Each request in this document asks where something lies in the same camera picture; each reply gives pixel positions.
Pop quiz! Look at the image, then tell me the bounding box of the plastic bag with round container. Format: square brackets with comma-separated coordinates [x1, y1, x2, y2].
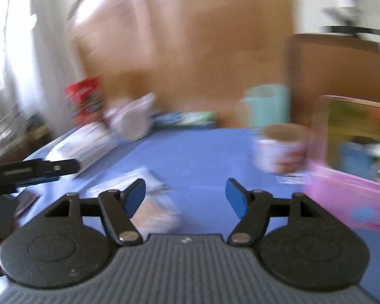
[104, 93, 156, 141]

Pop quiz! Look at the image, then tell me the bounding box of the white labelled can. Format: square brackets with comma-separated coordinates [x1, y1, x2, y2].
[253, 123, 311, 175]

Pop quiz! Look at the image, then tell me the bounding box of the large brown cardboard box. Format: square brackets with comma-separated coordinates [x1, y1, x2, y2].
[70, 0, 295, 129]

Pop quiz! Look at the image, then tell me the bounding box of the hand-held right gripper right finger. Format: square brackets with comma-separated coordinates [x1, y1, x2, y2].
[225, 178, 334, 246]

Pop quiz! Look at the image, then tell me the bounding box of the pink patterned box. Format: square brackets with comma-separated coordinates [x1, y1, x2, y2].
[304, 95, 380, 232]

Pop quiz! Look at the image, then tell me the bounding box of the dark smartphone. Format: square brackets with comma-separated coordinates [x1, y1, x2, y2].
[14, 190, 40, 219]

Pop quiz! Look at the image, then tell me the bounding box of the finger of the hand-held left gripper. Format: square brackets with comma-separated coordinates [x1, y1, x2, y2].
[0, 159, 80, 197]

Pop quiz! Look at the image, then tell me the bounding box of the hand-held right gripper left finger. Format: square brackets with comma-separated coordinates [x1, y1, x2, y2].
[44, 178, 146, 246]

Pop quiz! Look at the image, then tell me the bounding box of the green and blue toothpaste box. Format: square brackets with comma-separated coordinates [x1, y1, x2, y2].
[152, 111, 216, 130]

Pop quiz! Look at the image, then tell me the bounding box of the pale green cup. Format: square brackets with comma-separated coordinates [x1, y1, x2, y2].
[237, 84, 290, 130]

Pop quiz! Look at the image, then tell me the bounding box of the blue printed tablecloth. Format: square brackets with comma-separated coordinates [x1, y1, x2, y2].
[19, 127, 380, 304]

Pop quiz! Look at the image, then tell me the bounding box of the white tissue pack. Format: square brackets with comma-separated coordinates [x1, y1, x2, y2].
[46, 122, 121, 178]

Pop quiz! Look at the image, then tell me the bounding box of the wafer snack packet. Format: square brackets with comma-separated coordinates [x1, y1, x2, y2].
[87, 169, 181, 233]

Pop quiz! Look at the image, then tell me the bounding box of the red snack box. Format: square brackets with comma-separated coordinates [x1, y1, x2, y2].
[65, 78, 106, 124]

